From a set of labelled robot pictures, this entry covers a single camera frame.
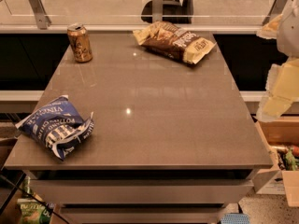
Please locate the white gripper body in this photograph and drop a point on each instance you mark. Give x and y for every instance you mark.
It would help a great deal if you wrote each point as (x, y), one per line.
(290, 34)

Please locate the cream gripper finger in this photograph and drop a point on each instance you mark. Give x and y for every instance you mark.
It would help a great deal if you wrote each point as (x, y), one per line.
(282, 89)
(270, 30)

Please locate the brown chip bag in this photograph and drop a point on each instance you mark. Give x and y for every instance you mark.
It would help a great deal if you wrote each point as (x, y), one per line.
(174, 42)

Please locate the blue chip bag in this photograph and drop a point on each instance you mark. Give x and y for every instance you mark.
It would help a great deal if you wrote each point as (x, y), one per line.
(57, 126)

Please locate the green snack bag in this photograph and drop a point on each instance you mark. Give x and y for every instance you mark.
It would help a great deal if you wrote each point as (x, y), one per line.
(33, 212)

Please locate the cardboard box with items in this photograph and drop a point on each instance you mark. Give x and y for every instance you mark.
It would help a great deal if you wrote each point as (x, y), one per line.
(281, 139)

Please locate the black office chair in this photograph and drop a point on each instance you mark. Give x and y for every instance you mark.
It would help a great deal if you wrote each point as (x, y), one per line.
(177, 11)

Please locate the blue perforated basket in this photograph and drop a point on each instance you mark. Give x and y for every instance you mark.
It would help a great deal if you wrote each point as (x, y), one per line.
(235, 219)

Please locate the gold soda can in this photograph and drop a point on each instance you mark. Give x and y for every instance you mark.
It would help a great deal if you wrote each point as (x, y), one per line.
(79, 42)

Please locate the grey table drawer unit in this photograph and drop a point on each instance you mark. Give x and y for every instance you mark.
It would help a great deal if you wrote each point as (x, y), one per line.
(145, 201)

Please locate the right metal railing post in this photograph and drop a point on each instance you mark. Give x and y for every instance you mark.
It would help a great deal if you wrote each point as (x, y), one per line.
(276, 9)

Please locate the metal railing post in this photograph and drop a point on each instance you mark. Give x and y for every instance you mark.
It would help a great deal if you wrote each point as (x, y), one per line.
(276, 9)
(157, 10)
(42, 19)

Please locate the middle metal railing post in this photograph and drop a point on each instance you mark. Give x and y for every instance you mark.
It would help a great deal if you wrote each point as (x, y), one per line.
(157, 10)

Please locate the left metal railing post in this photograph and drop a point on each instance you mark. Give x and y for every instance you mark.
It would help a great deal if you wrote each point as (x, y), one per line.
(42, 19)

